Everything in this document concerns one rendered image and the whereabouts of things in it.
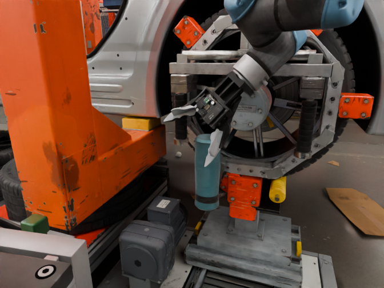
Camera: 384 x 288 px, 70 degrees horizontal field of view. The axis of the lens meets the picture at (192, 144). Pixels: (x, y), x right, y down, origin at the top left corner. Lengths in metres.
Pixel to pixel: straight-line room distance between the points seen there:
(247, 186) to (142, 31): 0.74
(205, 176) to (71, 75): 0.51
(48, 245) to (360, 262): 1.55
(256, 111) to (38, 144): 0.60
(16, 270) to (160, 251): 0.71
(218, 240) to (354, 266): 0.74
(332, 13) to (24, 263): 0.47
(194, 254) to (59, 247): 0.96
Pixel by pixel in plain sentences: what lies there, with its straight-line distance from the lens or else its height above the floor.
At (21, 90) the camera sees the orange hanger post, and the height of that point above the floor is 0.92.
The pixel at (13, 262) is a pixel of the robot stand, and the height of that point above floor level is 0.82.
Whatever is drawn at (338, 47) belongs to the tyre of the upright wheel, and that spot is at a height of 1.02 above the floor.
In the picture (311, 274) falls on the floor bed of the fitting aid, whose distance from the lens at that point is 1.44.
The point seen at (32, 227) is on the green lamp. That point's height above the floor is 0.65.
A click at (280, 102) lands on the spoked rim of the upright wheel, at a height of 0.84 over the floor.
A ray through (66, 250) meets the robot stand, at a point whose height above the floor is 0.77.
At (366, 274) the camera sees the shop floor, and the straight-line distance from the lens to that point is 1.67.
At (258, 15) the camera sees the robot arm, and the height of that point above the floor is 1.07.
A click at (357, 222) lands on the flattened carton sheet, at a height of 0.01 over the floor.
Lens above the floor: 1.00
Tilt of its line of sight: 18 degrees down
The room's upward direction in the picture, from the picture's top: straight up
